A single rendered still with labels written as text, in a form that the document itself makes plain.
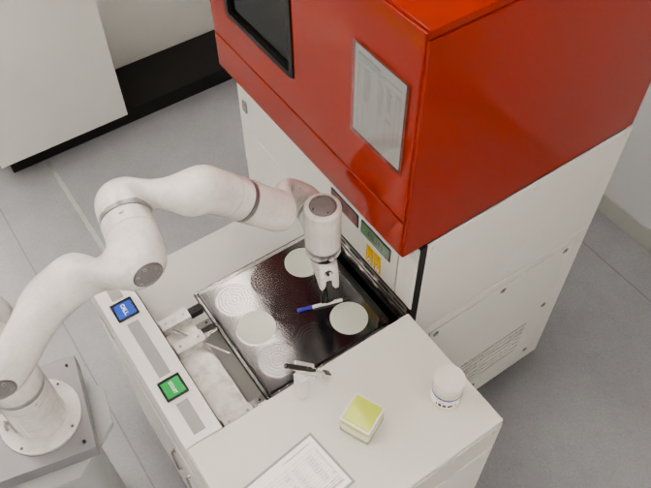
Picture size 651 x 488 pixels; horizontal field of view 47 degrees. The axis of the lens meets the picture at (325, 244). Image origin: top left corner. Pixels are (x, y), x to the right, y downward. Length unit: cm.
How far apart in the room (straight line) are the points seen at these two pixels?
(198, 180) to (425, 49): 47
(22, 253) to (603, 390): 242
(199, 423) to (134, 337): 29
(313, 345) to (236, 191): 60
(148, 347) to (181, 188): 60
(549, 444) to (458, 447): 116
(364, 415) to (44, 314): 69
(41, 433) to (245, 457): 49
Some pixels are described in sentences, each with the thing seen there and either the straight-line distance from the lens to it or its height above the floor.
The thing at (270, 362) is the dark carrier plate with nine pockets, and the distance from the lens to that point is 186.
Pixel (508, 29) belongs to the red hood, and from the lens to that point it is 136.
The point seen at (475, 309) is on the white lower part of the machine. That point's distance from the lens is 215.
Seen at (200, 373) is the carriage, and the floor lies 88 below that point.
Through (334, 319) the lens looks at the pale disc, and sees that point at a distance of 192.
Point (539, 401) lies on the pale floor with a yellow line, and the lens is 291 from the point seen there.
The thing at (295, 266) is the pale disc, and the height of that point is 90.
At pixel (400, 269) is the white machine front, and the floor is 109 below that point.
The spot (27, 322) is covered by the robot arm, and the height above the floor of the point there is 133.
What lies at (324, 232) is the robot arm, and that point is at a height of 126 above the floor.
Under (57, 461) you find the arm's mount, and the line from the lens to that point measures 190.
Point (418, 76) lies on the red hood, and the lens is 127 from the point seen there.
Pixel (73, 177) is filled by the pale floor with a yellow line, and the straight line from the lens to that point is 364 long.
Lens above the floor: 253
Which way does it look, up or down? 52 degrees down
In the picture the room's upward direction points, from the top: 1 degrees counter-clockwise
